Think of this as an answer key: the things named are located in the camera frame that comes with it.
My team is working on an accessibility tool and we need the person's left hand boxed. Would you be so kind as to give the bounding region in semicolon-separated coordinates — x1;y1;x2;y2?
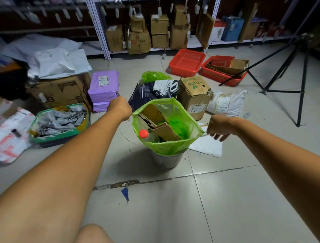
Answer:
107;96;133;123

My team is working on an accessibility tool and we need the person's right hand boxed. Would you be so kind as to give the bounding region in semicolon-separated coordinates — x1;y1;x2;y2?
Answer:
207;115;238;142

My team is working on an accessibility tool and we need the green plastic trash bag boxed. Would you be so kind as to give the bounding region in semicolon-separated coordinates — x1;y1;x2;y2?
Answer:
132;98;206;156

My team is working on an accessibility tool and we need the person's left forearm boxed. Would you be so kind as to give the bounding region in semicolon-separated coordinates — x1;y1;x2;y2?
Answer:
0;110;125;243

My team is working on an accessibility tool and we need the person's right forearm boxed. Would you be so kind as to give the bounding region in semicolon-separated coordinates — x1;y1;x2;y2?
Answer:
234;118;320;241

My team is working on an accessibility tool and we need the white paper sheet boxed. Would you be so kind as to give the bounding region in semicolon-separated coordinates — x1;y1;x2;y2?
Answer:
188;126;223;158

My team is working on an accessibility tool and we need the white parcel bag with label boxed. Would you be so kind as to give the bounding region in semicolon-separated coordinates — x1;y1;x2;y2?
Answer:
206;90;248;117

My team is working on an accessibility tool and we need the cardboard fruit box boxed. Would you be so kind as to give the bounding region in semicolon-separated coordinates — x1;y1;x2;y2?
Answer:
177;76;214;121

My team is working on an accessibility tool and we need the metal trash bin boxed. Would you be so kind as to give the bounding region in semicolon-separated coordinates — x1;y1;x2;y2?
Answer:
151;149;187;169

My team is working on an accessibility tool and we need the red basket holding boxes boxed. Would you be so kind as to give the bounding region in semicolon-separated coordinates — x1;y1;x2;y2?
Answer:
201;56;248;87

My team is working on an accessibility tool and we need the torn brown cardboard piece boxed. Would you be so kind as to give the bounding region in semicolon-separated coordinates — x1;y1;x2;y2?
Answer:
138;104;181;142

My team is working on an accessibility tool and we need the open flat cardboard box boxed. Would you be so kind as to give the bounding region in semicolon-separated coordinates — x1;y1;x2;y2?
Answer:
206;59;250;76

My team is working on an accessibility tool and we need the clear bottle with red cap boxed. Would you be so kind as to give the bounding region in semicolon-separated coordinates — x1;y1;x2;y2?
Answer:
139;129;160;144

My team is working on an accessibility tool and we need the small red box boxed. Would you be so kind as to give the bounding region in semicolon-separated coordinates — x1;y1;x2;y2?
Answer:
210;56;235;68

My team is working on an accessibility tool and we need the empty red plastic basket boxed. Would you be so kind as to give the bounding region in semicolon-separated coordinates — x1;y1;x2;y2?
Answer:
169;49;206;78

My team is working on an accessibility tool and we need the dark blue pet food bag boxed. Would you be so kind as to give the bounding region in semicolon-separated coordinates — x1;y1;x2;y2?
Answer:
128;80;179;112

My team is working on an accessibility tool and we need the loose green plastic bag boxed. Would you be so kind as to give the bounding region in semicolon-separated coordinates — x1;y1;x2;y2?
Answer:
141;71;173;83

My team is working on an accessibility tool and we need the black tripod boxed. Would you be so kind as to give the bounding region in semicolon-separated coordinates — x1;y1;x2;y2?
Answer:
218;33;314;128

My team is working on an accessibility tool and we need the white and red box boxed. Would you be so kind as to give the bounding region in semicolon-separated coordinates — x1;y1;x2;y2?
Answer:
209;19;226;42

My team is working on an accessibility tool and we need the blue box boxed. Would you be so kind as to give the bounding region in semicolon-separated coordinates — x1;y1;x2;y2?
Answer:
221;16;245;42

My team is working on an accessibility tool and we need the leaning flat cardboard sheet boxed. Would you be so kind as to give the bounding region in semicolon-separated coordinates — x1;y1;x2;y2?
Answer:
195;11;215;49

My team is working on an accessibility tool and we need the tall brown cardboard carton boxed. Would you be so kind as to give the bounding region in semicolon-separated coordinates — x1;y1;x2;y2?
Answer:
238;3;260;42

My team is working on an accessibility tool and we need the row of cardboard boxes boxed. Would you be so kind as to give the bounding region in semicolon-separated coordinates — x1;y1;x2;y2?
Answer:
105;4;191;55

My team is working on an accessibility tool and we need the small purple parcel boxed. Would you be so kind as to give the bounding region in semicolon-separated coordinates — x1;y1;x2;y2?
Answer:
92;101;111;112

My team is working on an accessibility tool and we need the large purple parcel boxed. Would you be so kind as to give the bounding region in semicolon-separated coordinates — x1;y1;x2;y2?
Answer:
88;70;120;103

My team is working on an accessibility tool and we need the person's knee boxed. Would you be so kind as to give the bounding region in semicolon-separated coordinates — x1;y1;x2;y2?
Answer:
74;224;114;243

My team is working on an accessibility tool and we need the white metal shelf rack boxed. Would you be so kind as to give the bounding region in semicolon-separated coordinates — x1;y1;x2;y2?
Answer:
0;0;320;61

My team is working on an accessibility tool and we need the green box of tags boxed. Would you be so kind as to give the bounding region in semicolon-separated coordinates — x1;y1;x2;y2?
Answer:
29;103;91;148

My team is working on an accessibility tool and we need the row of hanging white tags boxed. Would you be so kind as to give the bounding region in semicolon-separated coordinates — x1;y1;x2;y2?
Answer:
12;2;209;27

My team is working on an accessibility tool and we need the large worn cardboard box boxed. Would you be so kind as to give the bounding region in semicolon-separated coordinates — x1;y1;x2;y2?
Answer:
26;73;93;112

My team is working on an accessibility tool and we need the pile of grey poly mailers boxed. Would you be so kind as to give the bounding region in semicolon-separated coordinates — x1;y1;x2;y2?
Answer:
0;34;92;79

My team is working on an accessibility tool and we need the white bag with red print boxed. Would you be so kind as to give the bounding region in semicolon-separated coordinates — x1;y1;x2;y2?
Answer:
0;108;36;165

